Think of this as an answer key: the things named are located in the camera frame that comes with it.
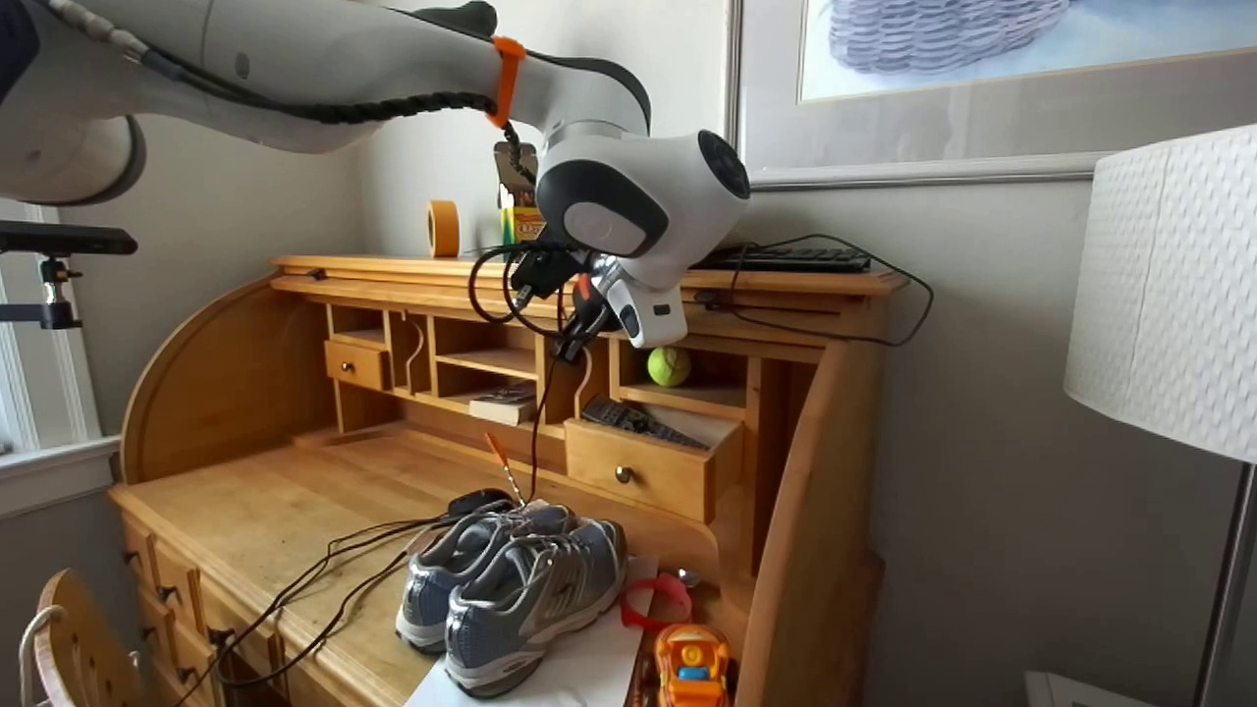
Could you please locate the dark paperback book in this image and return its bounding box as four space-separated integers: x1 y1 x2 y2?
466 386 545 433

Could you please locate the small wooden drawer, open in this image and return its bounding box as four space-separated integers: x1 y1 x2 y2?
560 396 755 527

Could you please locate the framed blue picture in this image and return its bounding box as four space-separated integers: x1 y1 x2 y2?
718 0 1257 196

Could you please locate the small wooden drawer, closed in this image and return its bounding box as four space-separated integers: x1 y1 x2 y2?
322 332 394 393

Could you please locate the red plastic ring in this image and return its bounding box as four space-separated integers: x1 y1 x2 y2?
616 568 697 641

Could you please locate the black flat keyboard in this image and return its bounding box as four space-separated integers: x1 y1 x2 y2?
712 243 877 279

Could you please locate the black stereo camera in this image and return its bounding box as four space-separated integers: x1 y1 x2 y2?
0 214 140 332

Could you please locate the green yellow cardboard box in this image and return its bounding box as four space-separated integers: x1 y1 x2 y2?
490 135 549 262

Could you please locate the orange toy truck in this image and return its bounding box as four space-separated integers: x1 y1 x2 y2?
646 620 734 707

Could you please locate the white plastic hanger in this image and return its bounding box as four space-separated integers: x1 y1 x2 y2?
15 601 71 707

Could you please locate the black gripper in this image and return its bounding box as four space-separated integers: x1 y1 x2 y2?
553 279 620 370

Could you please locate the black keyboard cable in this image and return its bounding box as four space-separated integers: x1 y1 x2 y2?
689 233 940 352

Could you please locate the orange pen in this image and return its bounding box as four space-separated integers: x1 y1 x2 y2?
484 429 521 497

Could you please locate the orange tape roll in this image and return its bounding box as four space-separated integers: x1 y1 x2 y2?
424 196 462 262

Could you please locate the green tennis ball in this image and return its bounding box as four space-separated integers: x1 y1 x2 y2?
645 345 696 393

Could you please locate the wooden roll-top desk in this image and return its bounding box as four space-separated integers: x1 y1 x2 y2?
108 252 899 707

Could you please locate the black computer mouse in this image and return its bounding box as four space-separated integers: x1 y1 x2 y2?
449 485 521 522

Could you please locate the grey blue sneaker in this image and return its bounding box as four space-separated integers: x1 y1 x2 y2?
441 513 628 702
394 497 582 661

